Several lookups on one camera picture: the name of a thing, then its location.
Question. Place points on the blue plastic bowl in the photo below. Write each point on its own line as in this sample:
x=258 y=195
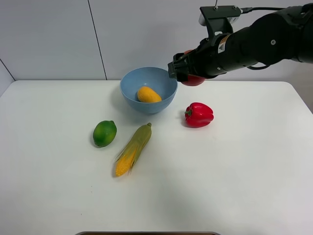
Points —
x=155 y=78

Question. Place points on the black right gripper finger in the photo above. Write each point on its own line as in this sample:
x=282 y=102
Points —
x=183 y=58
x=178 y=70

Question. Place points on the red peach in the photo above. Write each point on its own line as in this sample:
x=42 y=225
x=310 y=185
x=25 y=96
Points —
x=193 y=80

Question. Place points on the yellow mango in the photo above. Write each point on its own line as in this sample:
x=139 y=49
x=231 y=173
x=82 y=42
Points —
x=147 y=95

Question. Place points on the corn cob with husk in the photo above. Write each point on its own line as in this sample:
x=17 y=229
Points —
x=130 y=154

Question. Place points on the green lime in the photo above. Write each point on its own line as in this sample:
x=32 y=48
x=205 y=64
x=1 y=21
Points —
x=104 y=133

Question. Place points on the red bell pepper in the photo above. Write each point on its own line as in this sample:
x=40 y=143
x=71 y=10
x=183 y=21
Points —
x=198 y=115

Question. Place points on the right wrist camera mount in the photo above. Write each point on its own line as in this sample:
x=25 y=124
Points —
x=219 y=19

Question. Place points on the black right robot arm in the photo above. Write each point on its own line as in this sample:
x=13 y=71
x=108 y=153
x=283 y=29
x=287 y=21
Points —
x=300 y=17

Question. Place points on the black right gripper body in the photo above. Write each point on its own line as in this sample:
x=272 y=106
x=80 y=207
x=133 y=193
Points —
x=259 y=43

